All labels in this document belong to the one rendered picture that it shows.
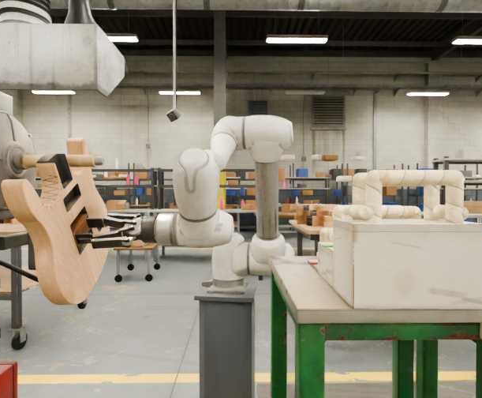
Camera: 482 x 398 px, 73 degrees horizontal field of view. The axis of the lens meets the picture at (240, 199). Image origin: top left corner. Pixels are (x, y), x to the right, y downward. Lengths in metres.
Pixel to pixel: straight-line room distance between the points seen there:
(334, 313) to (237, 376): 1.03
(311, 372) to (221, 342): 0.91
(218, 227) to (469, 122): 14.24
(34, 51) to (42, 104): 13.23
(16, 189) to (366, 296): 0.74
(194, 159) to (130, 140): 11.86
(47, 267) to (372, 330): 0.74
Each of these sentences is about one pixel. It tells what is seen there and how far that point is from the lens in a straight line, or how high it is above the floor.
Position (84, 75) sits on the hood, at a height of 1.42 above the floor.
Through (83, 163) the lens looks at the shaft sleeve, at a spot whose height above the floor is 1.24.
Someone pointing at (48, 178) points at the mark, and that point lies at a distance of 0.92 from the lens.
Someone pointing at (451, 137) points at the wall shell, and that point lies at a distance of 14.41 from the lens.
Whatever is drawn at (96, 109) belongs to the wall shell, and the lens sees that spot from 13.24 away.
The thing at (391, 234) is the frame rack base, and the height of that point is 1.08.
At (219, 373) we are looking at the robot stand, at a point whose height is 0.35.
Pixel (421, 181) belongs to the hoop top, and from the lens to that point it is 0.76.
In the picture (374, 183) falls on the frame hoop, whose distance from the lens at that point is 0.72.
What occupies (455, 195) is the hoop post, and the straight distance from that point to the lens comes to 0.80.
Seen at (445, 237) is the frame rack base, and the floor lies 1.08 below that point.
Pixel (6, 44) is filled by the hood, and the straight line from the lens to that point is 0.92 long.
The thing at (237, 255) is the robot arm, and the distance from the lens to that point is 1.56.
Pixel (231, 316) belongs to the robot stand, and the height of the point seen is 0.61.
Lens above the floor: 1.16
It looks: 1 degrees down
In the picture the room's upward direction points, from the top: straight up
